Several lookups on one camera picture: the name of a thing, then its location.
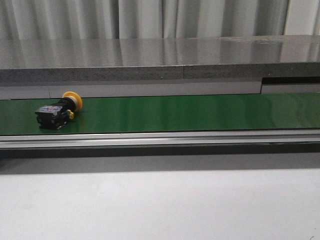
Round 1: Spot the green conveyor belt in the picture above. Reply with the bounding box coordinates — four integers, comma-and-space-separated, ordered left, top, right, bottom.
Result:
0, 93, 320, 136

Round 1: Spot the grey rear conveyor rail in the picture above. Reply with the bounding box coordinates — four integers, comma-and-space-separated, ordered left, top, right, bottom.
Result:
0, 77, 320, 100

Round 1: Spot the grey pleated curtain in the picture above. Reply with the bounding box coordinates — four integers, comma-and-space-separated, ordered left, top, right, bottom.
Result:
0, 0, 320, 40

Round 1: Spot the aluminium front conveyor rail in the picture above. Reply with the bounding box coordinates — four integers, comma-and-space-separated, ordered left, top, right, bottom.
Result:
0, 129, 320, 150

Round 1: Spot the yellow mushroom push button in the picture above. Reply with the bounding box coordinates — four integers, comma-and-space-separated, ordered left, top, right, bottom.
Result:
35, 91, 83, 130

